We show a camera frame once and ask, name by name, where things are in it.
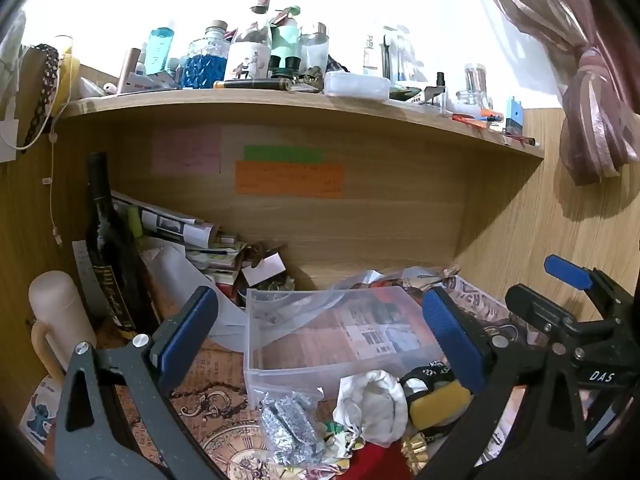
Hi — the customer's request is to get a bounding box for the black printed strap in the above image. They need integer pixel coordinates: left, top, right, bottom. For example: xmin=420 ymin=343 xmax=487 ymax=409
xmin=398 ymin=360 xmax=457 ymax=397

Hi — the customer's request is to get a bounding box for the mint green bottle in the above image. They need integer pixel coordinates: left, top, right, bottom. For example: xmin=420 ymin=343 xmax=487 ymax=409
xmin=270 ymin=5 xmax=304 ymax=72

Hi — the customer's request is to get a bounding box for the white plastic box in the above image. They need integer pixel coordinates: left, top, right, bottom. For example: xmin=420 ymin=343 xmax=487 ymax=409
xmin=323 ymin=71 xmax=391 ymax=101

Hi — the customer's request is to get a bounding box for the silver glitter pouch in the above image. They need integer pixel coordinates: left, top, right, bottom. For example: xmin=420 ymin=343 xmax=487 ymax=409
xmin=259 ymin=392 xmax=327 ymax=467

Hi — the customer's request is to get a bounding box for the dark wine bottle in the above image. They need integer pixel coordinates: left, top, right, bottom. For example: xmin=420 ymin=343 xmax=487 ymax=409
xmin=84 ymin=152 xmax=152 ymax=342

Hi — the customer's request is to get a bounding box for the brown cardboard tube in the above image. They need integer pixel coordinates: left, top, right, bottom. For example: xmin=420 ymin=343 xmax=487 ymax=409
xmin=117 ymin=47 xmax=143 ymax=95

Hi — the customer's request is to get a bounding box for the orange sticky note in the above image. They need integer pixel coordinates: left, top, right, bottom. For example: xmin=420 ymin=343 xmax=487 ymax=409
xmin=235 ymin=160 xmax=346 ymax=199

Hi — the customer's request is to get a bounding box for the clear glass jar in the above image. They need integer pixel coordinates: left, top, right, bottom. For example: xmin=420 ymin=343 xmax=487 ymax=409
xmin=300 ymin=22 xmax=331 ymax=77

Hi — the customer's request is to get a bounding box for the red packet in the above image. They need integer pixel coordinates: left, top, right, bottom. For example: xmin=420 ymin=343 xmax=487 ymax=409
xmin=344 ymin=441 xmax=417 ymax=480

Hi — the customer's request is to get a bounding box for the gold trinket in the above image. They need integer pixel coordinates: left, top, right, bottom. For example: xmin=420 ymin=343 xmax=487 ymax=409
xmin=400 ymin=434 xmax=432 ymax=468

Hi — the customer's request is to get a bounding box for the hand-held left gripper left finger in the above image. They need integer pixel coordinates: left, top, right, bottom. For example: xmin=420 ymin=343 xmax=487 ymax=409
xmin=54 ymin=286 xmax=222 ymax=480

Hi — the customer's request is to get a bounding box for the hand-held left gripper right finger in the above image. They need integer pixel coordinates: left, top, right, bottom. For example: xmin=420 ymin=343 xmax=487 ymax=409
xmin=414 ymin=287 xmax=587 ymax=480

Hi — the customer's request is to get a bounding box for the clear plastic storage bin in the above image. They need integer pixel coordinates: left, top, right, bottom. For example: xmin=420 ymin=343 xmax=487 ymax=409
xmin=243 ymin=286 xmax=453 ymax=395

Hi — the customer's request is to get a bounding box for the white bottle with figure print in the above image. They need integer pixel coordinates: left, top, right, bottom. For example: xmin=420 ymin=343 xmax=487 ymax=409
xmin=224 ymin=0 xmax=274 ymax=81

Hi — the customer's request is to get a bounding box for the white cable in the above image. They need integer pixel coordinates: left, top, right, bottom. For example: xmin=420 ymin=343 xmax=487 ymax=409
xmin=0 ymin=35 xmax=76 ymax=248

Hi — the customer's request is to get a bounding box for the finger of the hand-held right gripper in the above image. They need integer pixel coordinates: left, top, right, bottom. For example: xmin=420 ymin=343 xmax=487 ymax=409
xmin=504 ymin=283 xmax=613 ymax=352
xmin=544 ymin=254 xmax=632 ymax=322

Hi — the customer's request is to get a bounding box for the cream thermos mug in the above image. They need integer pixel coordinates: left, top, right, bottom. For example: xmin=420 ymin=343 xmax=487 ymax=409
xmin=28 ymin=270 xmax=99 ymax=377

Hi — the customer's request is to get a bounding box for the vintage printed table mat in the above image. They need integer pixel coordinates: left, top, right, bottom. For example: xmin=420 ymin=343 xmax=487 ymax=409
xmin=95 ymin=270 xmax=531 ymax=480

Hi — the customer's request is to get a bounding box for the light blue plastic bottle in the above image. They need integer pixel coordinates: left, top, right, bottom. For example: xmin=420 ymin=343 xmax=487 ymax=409
xmin=147 ymin=27 xmax=176 ymax=74

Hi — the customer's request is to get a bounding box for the yellow round object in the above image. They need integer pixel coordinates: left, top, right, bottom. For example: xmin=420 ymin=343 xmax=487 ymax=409
xmin=54 ymin=52 xmax=81 ymax=113

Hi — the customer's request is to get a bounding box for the white cloth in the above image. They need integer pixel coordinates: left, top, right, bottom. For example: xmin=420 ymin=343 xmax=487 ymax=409
xmin=332 ymin=370 xmax=409 ymax=447

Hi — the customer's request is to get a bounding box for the yellow sponge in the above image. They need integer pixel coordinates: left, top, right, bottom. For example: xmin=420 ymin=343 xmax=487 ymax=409
xmin=410 ymin=380 xmax=474 ymax=432

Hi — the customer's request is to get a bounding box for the pink sticky note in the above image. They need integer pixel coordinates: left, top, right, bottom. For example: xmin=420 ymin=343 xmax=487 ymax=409
xmin=151 ymin=127 xmax=222 ymax=175

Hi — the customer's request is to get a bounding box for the wooden shelf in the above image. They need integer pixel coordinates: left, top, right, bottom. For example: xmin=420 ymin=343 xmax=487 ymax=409
xmin=56 ymin=87 xmax=546 ymax=161

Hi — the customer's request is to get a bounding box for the orange pen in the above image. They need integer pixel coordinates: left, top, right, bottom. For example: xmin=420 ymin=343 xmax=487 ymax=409
xmin=451 ymin=108 xmax=503 ymax=126

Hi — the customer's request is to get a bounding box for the grey metal ruler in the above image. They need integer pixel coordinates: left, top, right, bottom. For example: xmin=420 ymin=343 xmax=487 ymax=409
xmin=72 ymin=240 xmax=110 ymax=318

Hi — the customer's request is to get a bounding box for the clear plastic bag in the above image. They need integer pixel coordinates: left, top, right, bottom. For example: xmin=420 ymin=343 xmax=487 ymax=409
xmin=140 ymin=244 xmax=386 ymax=356

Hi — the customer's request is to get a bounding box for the slim clear bottle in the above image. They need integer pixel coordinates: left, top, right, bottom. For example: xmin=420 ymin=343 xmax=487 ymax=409
xmin=362 ymin=30 xmax=382 ymax=79

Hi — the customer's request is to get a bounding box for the black lace strap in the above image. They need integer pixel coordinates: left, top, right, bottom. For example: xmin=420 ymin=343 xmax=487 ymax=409
xmin=24 ymin=44 xmax=60 ymax=147

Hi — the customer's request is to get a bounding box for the small glass jar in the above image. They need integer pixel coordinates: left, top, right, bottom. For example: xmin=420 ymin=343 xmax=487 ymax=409
xmin=461 ymin=63 xmax=489 ymax=105

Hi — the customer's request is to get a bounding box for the white card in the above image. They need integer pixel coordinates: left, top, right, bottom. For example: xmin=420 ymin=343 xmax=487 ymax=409
xmin=241 ymin=254 xmax=287 ymax=289

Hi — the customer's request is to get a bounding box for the green sticky note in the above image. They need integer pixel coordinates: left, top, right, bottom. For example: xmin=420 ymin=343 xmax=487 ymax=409
xmin=243 ymin=145 xmax=324 ymax=164

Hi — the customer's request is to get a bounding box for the brown pen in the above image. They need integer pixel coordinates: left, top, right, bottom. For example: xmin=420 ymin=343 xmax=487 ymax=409
xmin=214 ymin=78 xmax=294 ymax=92

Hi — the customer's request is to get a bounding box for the pile of papers and booklets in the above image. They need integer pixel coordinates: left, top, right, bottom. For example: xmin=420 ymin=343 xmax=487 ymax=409
xmin=110 ymin=189 xmax=248 ymax=291

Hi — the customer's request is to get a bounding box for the blue cartoon sticker card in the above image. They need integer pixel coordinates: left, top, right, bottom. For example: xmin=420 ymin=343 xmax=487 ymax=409
xmin=21 ymin=379 xmax=57 ymax=448

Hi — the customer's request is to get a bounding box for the glass bottle with blue liquid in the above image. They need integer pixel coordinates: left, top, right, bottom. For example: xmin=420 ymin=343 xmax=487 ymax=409
xmin=182 ymin=20 xmax=231 ymax=89

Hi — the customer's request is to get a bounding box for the pink striped curtain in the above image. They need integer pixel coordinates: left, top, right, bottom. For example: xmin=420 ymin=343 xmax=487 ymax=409
xmin=464 ymin=0 xmax=640 ymax=187

